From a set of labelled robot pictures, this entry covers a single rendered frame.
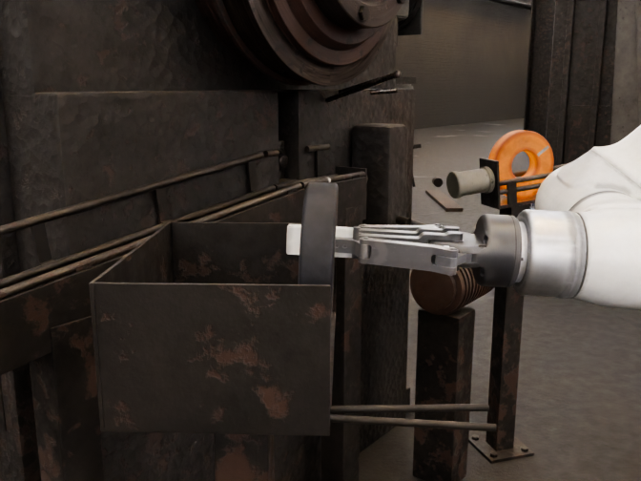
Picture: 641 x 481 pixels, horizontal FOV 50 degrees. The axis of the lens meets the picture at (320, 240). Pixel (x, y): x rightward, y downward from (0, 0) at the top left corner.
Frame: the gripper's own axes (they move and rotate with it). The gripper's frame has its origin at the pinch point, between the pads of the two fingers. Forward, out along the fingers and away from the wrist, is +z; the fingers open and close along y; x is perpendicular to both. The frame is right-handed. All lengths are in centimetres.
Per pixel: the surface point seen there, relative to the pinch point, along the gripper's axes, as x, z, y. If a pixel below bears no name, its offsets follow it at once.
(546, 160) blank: 2, -47, 87
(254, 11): 26.2, 13.1, 39.2
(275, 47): 21.3, 10.1, 43.2
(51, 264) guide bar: -9.0, 35.6, 15.8
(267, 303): -2.2, 3.7, -15.3
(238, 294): -1.5, 6.1, -15.3
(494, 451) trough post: -68, -42, 82
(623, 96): 17, -142, 293
